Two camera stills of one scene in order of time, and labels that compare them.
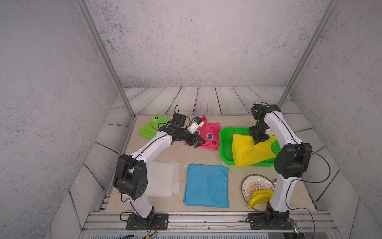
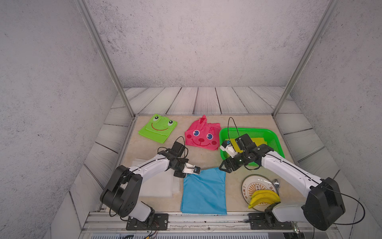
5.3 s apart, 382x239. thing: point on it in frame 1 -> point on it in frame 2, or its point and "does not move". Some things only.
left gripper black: [195, 144] -> [180, 174]
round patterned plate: [253, 182] does not move
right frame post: [326, 17] does not move
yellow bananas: [260, 196] does not move
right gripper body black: [257, 132] -> [239, 160]
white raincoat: [163, 179] does not move
